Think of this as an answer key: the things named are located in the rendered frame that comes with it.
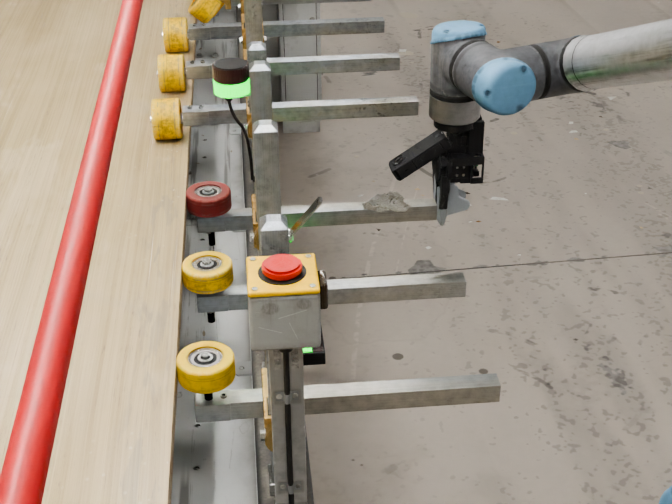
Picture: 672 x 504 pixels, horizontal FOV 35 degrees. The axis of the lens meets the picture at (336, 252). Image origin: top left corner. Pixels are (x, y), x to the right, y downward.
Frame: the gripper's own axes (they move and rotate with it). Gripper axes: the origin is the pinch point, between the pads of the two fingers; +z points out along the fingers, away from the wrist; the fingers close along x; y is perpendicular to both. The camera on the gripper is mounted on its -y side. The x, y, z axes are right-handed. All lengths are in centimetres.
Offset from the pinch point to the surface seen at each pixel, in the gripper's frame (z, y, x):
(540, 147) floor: 83, 80, 201
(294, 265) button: -41, -30, -81
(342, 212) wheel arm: -3.2, -17.8, -1.5
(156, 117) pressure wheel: -14, -51, 21
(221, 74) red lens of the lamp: -32, -38, -7
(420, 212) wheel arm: -2.3, -3.6, -1.5
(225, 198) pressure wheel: -7.8, -38.6, -2.6
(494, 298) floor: 83, 38, 96
